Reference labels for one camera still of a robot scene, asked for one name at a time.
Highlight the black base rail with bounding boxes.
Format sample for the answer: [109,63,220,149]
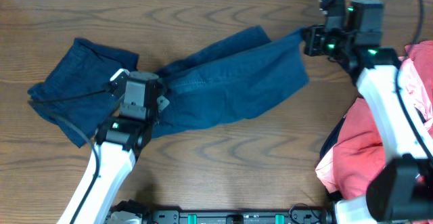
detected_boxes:
[108,203,336,224]

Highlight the light pink shirt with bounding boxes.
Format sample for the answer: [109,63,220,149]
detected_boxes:
[315,59,432,199]

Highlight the red printed t-shirt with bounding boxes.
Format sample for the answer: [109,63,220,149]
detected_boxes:
[333,41,432,200]

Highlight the black patterned garment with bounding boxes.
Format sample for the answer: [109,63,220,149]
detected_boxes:
[319,116,346,160]

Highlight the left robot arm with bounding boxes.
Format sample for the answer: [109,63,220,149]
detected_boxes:
[59,69,168,223]

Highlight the folded navy blue garment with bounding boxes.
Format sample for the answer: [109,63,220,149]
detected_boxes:
[28,38,139,148]

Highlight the navy blue shorts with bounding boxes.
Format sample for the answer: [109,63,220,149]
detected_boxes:
[152,26,309,138]

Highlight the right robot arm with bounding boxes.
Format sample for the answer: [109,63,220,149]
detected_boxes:
[302,0,432,223]

